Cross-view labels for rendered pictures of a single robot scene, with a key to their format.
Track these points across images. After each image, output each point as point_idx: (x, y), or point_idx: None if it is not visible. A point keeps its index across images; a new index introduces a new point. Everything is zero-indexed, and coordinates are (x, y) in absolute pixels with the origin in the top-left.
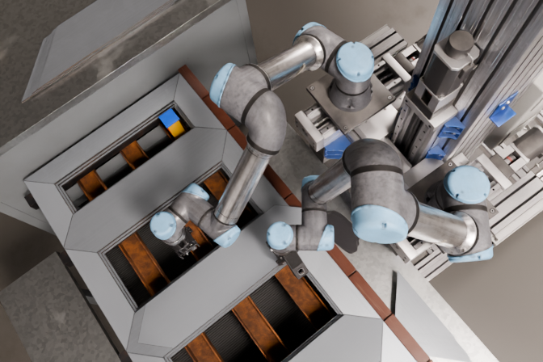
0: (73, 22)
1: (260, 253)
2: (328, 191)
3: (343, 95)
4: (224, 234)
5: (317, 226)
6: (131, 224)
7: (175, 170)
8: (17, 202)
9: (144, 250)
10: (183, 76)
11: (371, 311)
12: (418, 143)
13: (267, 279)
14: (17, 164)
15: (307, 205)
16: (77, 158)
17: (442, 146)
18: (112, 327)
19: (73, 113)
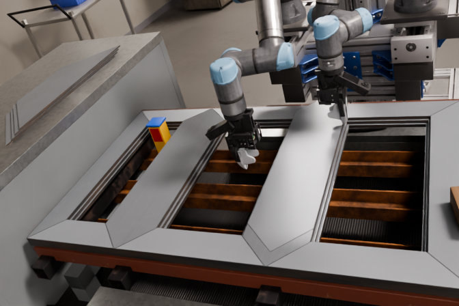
0: (31, 93)
1: (317, 134)
2: None
3: (287, 5)
4: (282, 44)
5: (348, 11)
6: (176, 191)
7: (189, 145)
8: (18, 298)
9: None
10: None
11: (447, 102)
12: None
13: (343, 146)
14: (16, 215)
15: (326, 13)
16: (82, 192)
17: (376, 5)
18: (229, 261)
19: (63, 144)
